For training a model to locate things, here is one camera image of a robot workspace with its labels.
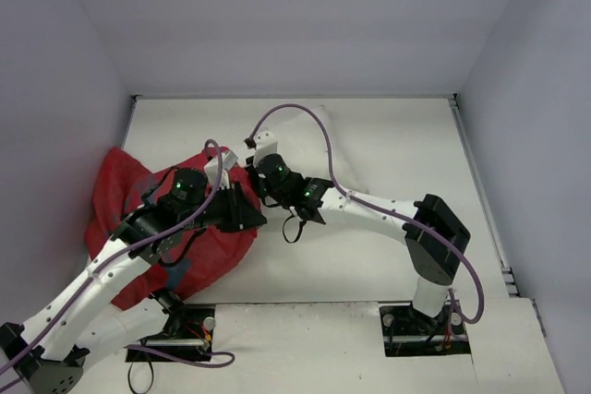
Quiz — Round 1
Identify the white pillow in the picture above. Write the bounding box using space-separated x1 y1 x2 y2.
254 105 369 194

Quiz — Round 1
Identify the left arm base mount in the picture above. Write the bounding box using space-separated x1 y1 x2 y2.
139 290 215 363

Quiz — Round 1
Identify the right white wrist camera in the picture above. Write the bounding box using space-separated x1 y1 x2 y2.
244 130 278 165

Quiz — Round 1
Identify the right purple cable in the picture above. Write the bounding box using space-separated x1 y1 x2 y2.
251 102 486 325

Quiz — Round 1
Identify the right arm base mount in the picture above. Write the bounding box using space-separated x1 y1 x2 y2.
379 304 471 358

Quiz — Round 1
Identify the purple cable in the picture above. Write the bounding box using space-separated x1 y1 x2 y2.
251 102 486 325
0 137 236 375

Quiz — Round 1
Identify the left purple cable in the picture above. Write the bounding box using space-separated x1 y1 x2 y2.
0 137 236 375

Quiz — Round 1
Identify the thin black wire loop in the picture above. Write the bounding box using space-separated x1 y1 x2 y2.
127 352 156 393

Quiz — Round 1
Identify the red navy pillowcase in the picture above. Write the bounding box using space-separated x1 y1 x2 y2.
84 147 262 310

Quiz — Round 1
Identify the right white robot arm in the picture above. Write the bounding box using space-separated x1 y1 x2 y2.
247 153 471 331

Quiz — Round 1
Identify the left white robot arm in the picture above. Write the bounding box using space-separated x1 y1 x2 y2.
1 168 267 393

